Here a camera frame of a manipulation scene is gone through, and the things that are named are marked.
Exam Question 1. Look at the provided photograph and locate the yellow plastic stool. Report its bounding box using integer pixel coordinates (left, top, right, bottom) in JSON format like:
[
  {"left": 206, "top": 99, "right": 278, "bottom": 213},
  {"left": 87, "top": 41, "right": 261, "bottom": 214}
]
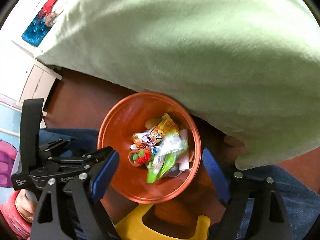
[{"left": 115, "top": 204, "right": 211, "bottom": 240}]

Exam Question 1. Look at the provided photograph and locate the white nightstand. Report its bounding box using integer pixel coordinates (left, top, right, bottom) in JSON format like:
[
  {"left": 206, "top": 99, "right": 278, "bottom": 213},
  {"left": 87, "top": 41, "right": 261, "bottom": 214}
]
[{"left": 16, "top": 61, "right": 62, "bottom": 117}]

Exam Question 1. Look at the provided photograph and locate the white paper packet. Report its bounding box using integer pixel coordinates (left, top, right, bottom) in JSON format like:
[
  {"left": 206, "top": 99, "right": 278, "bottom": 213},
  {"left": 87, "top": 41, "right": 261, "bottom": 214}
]
[{"left": 178, "top": 129, "right": 195, "bottom": 172}]

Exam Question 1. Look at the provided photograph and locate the orange plastic bin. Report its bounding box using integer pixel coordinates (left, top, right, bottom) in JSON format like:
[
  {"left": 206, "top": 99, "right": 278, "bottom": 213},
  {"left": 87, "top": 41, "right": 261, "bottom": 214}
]
[{"left": 97, "top": 92, "right": 202, "bottom": 204}]

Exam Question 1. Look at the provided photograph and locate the cream headboard with blue padding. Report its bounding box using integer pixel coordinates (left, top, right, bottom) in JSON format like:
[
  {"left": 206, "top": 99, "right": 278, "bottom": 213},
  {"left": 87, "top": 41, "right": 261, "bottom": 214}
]
[{"left": 11, "top": 0, "right": 83, "bottom": 55}]

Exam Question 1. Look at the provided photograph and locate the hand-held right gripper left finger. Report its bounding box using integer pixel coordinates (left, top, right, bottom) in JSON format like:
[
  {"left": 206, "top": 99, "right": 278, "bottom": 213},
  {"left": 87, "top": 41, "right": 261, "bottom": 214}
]
[{"left": 30, "top": 150, "right": 120, "bottom": 240}]

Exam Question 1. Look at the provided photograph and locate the person's left hand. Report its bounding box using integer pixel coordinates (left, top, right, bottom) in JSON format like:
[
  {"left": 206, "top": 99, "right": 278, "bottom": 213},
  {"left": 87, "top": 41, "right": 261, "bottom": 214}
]
[{"left": 15, "top": 189, "right": 38, "bottom": 223}]

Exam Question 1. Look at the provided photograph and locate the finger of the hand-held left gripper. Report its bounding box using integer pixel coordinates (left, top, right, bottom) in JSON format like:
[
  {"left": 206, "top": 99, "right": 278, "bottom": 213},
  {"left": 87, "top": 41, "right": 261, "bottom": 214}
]
[
  {"left": 40, "top": 138, "right": 92, "bottom": 155},
  {"left": 42, "top": 147, "right": 116, "bottom": 172}
]

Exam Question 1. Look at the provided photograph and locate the person's right leg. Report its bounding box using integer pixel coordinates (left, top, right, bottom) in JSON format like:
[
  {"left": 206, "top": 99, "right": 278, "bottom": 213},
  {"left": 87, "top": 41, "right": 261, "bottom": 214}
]
[{"left": 232, "top": 164, "right": 320, "bottom": 240}]

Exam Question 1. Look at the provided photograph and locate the person's leg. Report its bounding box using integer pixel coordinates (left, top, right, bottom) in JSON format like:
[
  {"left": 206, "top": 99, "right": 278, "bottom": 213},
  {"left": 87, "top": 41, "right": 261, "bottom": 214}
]
[
  {"left": 232, "top": 164, "right": 320, "bottom": 240},
  {"left": 39, "top": 128, "right": 100, "bottom": 155}
]

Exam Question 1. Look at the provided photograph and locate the bed with green blanket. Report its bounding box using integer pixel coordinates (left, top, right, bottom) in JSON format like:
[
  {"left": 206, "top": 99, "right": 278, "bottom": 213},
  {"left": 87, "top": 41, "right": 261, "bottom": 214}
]
[{"left": 34, "top": 0, "right": 320, "bottom": 170}]

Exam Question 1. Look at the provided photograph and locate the green clear wrapper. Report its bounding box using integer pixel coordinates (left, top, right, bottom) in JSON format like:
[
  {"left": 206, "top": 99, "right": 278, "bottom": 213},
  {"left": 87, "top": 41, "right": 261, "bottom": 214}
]
[{"left": 146, "top": 130, "right": 188, "bottom": 183}]

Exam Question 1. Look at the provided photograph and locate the person's left forearm pink sleeve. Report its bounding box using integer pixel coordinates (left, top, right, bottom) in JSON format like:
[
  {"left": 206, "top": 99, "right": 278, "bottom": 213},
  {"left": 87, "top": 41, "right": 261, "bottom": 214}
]
[{"left": 0, "top": 190, "right": 32, "bottom": 239}]

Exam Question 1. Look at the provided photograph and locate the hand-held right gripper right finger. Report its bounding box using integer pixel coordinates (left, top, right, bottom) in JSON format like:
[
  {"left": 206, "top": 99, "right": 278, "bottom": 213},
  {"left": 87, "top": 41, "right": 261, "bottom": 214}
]
[{"left": 202, "top": 148, "right": 293, "bottom": 240}]

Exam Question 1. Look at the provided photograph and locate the red green small wrapper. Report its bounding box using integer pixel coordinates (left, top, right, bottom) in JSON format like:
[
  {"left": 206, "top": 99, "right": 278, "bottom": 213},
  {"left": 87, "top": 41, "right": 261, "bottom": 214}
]
[{"left": 129, "top": 149, "right": 152, "bottom": 168}]

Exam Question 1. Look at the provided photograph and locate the person's left leg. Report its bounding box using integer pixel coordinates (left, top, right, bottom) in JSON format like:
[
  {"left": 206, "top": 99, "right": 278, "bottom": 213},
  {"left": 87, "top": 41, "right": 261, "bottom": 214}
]
[{"left": 39, "top": 128, "right": 100, "bottom": 155}]

